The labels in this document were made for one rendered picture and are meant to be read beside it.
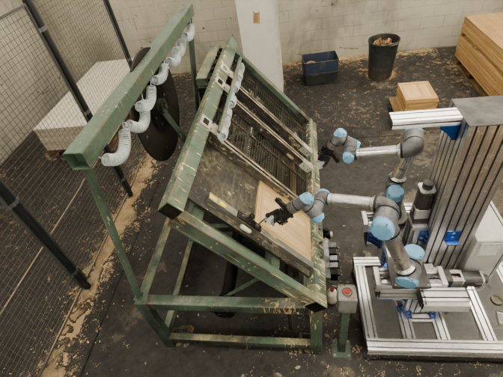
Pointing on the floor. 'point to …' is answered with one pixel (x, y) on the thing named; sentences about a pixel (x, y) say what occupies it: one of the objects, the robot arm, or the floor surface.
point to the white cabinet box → (261, 37)
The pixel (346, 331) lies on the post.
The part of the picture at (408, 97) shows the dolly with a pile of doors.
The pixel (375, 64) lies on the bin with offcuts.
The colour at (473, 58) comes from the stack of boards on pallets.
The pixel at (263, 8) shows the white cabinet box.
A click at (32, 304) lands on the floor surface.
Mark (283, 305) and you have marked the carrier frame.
